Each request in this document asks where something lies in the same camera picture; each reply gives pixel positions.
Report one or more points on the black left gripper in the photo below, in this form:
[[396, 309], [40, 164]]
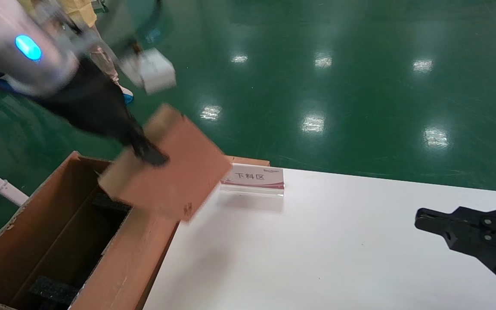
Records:
[[93, 107]]

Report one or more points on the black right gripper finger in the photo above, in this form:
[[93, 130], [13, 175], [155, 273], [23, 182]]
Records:
[[480, 232]]

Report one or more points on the small cardboard box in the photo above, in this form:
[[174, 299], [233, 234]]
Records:
[[175, 172]]

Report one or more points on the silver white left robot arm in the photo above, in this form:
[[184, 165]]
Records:
[[2, 38]]

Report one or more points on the large open cardboard box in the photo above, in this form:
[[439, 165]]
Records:
[[131, 258]]

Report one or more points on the black foam block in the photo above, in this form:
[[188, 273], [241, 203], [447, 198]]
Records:
[[110, 202], [54, 289]]

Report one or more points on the acrylic table sign red white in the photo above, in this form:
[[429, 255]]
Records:
[[252, 176]]

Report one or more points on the person in yellow coat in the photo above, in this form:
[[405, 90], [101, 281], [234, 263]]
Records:
[[80, 10]]

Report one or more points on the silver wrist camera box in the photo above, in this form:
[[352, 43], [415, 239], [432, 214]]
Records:
[[155, 71]]

